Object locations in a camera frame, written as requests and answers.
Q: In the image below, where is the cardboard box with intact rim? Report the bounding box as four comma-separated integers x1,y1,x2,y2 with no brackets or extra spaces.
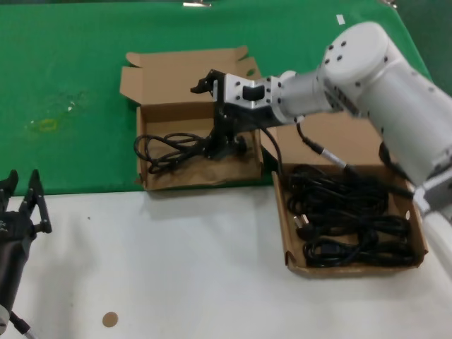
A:
258,112,429,280

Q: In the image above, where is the black power cable bundle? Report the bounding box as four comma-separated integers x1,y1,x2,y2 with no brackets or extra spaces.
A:
303,236,416,268
286,164,391,213
289,208,412,244

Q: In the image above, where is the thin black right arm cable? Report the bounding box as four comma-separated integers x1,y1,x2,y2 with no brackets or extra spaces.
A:
260,126,284,174

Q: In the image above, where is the right arm cable silver connector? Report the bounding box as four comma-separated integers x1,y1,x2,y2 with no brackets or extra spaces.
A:
295,116,415,198

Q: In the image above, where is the arm cable silver connector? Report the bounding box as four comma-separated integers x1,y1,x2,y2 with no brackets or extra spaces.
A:
8,310,38,339
295,116,415,198

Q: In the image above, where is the clear tape scrap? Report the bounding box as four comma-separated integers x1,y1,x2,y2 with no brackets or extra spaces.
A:
59,91,88,114

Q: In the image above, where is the cardboard box with torn rim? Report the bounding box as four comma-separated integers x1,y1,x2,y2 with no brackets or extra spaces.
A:
119,45,265,192

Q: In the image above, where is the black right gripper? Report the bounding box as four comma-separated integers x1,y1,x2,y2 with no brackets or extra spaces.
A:
190,70,280,160

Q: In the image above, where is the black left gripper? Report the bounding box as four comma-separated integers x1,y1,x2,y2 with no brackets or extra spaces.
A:
0,169,53,308

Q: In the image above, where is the green tablecloth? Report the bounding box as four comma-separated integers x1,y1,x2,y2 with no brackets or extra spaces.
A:
0,1,452,197

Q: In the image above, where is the left arm cable silver connector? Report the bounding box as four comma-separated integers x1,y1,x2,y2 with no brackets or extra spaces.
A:
8,310,38,339

